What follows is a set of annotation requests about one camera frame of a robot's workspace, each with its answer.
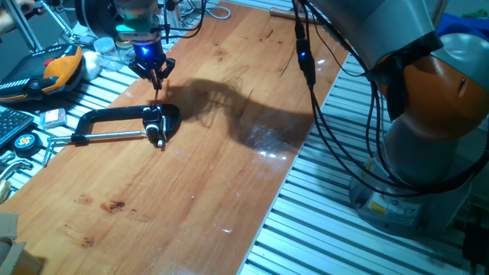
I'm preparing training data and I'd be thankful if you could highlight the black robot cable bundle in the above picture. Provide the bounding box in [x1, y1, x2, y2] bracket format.
[162, 0, 489, 198]

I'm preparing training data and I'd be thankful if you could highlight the white cable loop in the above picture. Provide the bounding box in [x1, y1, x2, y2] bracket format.
[206, 3, 232, 21]

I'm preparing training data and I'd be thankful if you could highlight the grey metal bar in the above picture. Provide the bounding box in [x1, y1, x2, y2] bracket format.
[5, 0, 43, 53]

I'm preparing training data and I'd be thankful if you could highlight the white rounded plastic object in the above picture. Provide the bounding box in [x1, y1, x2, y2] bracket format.
[82, 50, 102, 81]

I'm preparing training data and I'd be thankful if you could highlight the black filament spool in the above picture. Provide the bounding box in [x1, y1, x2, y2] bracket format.
[74, 0, 123, 38]

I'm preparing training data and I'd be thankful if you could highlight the person hand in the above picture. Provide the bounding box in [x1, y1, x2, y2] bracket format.
[15, 0, 37, 13]

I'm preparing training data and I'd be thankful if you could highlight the black C-clamp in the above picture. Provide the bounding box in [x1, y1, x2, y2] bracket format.
[41, 102, 183, 167]

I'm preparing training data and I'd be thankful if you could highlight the brass fitting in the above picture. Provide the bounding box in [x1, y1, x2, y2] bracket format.
[0, 179, 12, 204]

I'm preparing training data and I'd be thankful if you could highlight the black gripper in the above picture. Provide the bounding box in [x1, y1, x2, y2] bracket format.
[128, 37, 176, 91]

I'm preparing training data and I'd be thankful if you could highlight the orange wooden board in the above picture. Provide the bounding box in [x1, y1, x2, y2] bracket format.
[0, 0, 355, 275]

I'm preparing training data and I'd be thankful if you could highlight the orange and black teach pendant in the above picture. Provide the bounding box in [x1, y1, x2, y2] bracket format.
[0, 43, 84, 103]

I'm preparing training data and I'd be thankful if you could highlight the small printed card box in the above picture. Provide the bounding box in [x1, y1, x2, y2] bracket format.
[39, 108, 68, 130]

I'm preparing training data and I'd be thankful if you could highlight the red pencil with eraser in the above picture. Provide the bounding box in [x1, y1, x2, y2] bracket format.
[152, 70, 161, 101]

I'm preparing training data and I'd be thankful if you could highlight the black round tape measure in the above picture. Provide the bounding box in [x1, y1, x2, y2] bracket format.
[13, 132, 43, 157]

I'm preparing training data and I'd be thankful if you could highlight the glass jar with white lid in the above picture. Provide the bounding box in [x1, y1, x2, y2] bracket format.
[93, 37, 123, 72]

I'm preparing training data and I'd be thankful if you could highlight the chrome pipe fitting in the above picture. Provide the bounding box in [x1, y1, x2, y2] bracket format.
[0, 159, 34, 183]

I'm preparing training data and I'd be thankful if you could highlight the small cardboard block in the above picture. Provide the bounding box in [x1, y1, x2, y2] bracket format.
[0, 240, 45, 275]

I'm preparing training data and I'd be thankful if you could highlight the black keyboard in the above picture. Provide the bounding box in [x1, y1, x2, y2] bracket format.
[0, 108, 34, 149]

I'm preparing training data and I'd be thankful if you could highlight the black pencil sharpener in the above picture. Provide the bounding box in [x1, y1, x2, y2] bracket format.
[143, 106, 168, 148]

